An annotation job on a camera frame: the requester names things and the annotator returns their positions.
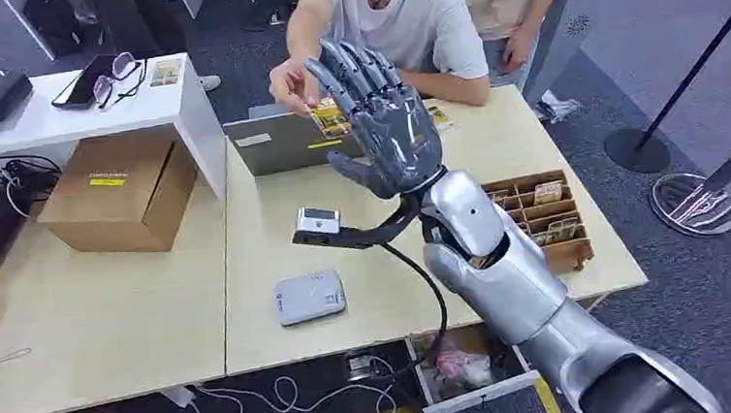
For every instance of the black stanchion post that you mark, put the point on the black stanchion post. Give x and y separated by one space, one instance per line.
637 150

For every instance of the chrome stanchion post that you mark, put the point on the chrome stanchion post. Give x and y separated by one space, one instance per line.
694 204

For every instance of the black cabinet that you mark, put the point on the black cabinet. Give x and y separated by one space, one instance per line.
56 24

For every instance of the brown cardboard box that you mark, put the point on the brown cardboard box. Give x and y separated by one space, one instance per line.
113 190

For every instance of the wooden card box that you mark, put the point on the wooden card box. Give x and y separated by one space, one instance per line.
568 254

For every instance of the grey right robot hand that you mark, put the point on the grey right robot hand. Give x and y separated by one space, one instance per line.
393 139

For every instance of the gold printed card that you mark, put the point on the gold printed card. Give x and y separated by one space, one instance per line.
165 72
440 117
563 230
328 119
548 192
538 238
498 196

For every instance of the standing person's hand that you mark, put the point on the standing person's hand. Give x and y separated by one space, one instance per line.
517 47

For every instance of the seated person's right hand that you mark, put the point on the seated person's right hand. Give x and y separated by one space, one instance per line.
289 85

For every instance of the grey laptop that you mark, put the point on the grey laptop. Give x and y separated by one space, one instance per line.
284 143

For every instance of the small grey flat device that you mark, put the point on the small grey flat device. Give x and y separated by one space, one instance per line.
309 297

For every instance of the white sneaker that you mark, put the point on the white sneaker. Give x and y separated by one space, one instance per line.
210 82

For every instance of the white crumpled bag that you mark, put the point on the white crumpled bag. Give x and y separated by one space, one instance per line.
555 107

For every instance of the black smartphone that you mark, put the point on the black smartphone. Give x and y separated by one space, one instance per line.
83 83

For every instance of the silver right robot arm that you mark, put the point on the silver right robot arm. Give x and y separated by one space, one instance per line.
505 272

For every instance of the black-framed eyeglasses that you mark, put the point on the black-framed eyeglasses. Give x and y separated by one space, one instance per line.
103 89

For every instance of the seated person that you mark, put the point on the seated person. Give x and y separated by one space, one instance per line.
420 14

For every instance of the grey standing panel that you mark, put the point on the grey standing panel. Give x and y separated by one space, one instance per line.
569 36

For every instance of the metal floor socket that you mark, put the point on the metal floor socket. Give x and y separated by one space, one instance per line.
360 366

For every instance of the white open storage box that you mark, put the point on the white open storage box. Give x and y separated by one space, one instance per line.
482 398

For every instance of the pink plastic bag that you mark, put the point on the pink plastic bag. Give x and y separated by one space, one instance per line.
464 367

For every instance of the white power adapter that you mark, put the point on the white power adapter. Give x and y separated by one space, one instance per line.
178 397

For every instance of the white desk riser shelf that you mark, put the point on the white desk riser shelf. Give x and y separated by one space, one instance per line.
140 111

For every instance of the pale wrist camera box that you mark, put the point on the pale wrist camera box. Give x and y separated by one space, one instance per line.
318 220

